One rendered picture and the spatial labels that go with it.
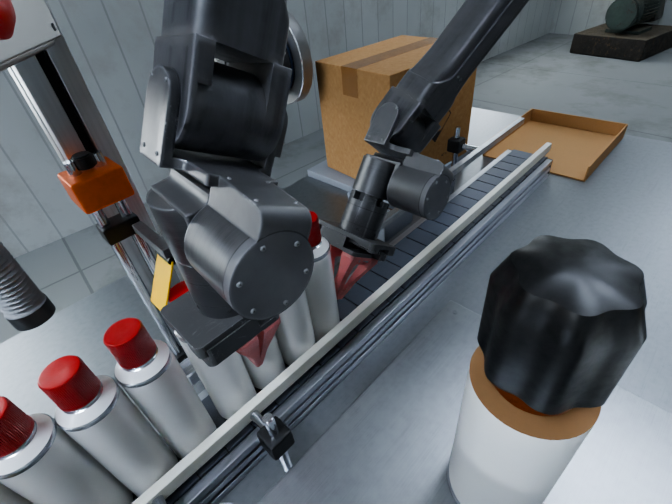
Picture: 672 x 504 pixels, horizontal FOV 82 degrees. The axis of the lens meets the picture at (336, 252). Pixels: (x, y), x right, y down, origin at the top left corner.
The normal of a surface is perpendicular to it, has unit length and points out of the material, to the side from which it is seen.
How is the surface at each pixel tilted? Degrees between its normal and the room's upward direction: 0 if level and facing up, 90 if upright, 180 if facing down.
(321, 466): 0
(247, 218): 62
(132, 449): 90
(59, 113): 90
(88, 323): 0
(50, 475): 90
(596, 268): 0
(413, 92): 46
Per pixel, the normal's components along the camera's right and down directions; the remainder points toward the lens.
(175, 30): -0.66, 0.06
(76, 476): 0.95, 0.12
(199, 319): -0.10, -0.77
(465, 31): -0.57, -0.18
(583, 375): 0.34, 0.56
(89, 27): 0.66, 0.42
